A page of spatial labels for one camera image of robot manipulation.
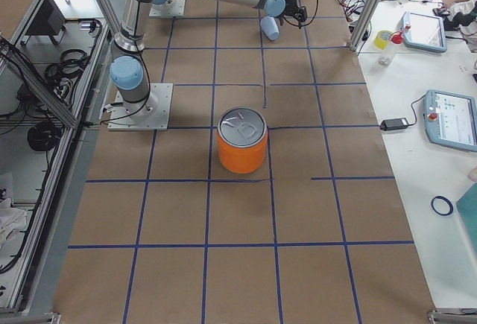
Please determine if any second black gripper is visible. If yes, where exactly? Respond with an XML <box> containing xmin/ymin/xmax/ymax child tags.
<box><xmin>279</xmin><ymin>0</ymin><xmax>308</xmax><ymax>28</ymax></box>

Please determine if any black controller device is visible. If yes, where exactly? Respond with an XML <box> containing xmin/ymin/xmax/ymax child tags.
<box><xmin>432</xmin><ymin>7</ymin><xmax>476</xmax><ymax>31</ymax></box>

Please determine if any small black power brick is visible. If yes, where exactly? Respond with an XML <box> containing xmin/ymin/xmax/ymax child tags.
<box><xmin>379</xmin><ymin>118</ymin><xmax>410</xmax><ymax>131</ymax></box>

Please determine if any yellow tape roll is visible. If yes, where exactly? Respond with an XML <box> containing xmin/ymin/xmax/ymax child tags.
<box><xmin>373</xmin><ymin>31</ymin><xmax>393</xmax><ymax>50</ymax></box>

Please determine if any white cloth rag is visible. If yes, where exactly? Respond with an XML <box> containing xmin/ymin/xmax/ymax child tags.
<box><xmin>0</xmin><ymin>173</ymin><xmax>29</xmax><ymax>235</ymax></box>

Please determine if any light blue plastic cup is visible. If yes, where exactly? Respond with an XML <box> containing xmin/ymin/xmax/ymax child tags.
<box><xmin>260</xmin><ymin>16</ymin><xmax>279</xmax><ymax>41</ymax></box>

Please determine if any clear bottle red cap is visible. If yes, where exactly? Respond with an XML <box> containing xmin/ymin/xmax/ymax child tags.
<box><xmin>378</xmin><ymin>30</ymin><xmax>404</xmax><ymax>66</ymax></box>

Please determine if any teach pendant upper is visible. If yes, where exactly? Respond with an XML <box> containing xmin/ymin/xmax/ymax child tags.
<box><xmin>401</xmin><ymin>11</ymin><xmax>447</xmax><ymax>53</ymax></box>

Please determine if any teach pendant lower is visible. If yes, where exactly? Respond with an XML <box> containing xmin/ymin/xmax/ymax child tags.
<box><xmin>423</xmin><ymin>89</ymin><xmax>476</xmax><ymax>153</ymax></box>

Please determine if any teach pendant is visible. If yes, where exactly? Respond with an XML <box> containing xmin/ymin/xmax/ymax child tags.
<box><xmin>423</xmin><ymin>89</ymin><xmax>476</xmax><ymax>153</ymax></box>
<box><xmin>401</xmin><ymin>11</ymin><xmax>447</xmax><ymax>53</ymax></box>

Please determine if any blue tape ring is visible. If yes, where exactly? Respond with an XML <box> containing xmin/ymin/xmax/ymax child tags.
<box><xmin>431</xmin><ymin>196</ymin><xmax>454</xmax><ymax>216</ymax></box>

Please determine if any orange can with silver lid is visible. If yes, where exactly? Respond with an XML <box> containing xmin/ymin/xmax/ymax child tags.
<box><xmin>217</xmin><ymin>107</ymin><xmax>268</xmax><ymax>174</ymax></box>

